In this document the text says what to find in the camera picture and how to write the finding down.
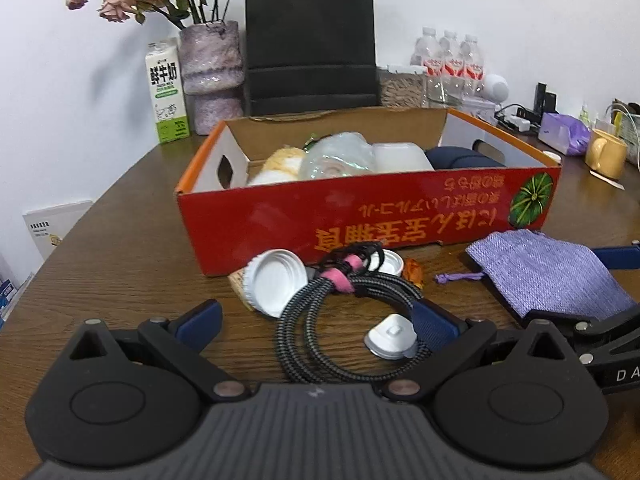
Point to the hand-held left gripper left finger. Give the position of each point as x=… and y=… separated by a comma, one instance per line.
x=202, y=322

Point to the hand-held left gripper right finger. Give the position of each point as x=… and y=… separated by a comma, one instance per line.
x=435, y=325

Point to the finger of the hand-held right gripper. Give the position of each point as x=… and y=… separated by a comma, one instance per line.
x=600, y=327
x=620, y=257

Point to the white charger plug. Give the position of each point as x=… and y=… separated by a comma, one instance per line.
x=390, y=337

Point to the large white threaded lid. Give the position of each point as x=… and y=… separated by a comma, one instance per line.
x=272, y=282

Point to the red cardboard box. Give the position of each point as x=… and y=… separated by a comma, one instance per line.
x=350, y=215

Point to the dark blue cloth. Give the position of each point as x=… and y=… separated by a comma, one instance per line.
x=460, y=159

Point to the translucent white plastic container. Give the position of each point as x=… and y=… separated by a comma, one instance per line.
x=402, y=157

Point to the wooden desktop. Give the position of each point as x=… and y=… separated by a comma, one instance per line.
x=125, y=240

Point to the tan paper label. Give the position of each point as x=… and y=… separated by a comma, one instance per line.
x=239, y=287

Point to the orange wrapped candy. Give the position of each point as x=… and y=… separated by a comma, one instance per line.
x=414, y=272

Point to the smooth white bottle cap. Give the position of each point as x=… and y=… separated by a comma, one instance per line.
x=390, y=262

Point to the white paper stick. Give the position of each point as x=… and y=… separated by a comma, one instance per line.
x=607, y=180

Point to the yellow mug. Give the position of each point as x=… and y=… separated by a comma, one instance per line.
x=605, y=155

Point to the purple tissue packet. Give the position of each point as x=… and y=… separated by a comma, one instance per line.
x=565, y=132

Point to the small clear sanitizer bottle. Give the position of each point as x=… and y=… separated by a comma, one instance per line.
x=585, y=117

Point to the black rectangular tube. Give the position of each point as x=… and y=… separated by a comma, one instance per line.
x=551, y=102
x=540, y=97

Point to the white booklet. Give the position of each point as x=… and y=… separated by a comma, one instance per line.
x=57, y=230

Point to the yellow plush sponge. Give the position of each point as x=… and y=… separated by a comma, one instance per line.
x=280, y=165

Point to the white power strip with plugs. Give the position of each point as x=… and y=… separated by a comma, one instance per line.
x=510, y=108

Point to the blue printed boxes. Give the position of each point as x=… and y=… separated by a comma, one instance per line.
x=12, y=295

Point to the crushed clear plastic bottle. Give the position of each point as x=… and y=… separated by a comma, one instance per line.
x=340, y=157

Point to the white tin purple print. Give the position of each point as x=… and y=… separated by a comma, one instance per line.
x=477, y=110

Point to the white round speaker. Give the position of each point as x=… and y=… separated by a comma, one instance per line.
x=496, y=87

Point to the white green milk carton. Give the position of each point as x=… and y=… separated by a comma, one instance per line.
x=167, y=95

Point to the clear jar of seeds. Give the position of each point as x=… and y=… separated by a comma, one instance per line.
x=400, y=90

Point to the clear water bottle red label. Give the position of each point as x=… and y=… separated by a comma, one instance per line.
x=427, y=55
x=471, y=62
x=451, y=57

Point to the purple marbled vase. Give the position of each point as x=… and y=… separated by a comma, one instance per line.
x=210, y=75

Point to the black paper bag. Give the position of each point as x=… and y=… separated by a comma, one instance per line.
x=310, y=35

